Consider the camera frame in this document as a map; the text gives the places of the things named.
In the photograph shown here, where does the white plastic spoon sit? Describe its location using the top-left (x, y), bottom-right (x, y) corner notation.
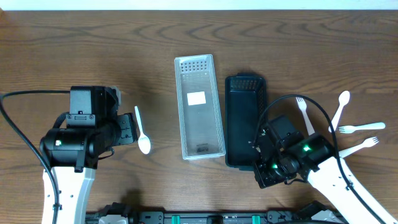
top-left (134, 106), bottom-right (151, 154)

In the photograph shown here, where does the pink-white plastic fork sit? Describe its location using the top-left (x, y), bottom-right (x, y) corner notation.
top-left (296, 97), bottom-right (315, 136)

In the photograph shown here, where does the clear plastic basket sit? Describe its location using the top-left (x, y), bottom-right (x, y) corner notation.
top-left (174, 54), bottom-right (226, 161)

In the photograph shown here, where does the black plastic basket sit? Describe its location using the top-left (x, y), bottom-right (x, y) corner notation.
top-left (225, 73), bottom-right (267, 171)

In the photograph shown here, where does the light green plastic fork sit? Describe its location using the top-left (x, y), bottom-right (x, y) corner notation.
top-left (338, 122), bottom-right (386, 134)

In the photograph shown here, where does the pink plastic spoon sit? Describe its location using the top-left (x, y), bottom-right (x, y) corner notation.
top-left (328, 90), bottom-right (351, 132)

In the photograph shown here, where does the white plastic fork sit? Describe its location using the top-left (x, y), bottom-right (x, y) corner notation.
top-left (339, 137), bottom-right (379, 158)

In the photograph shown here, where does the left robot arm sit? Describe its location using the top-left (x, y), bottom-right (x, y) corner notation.
top-left (40, 113), bottom-right (137, 223)

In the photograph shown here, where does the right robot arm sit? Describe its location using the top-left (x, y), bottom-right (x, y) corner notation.
top-left (254, 123), bottom-right (397, 223)

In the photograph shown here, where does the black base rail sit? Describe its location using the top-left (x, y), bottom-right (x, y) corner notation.
top-left (85, 201), bottom-right (347, 224)

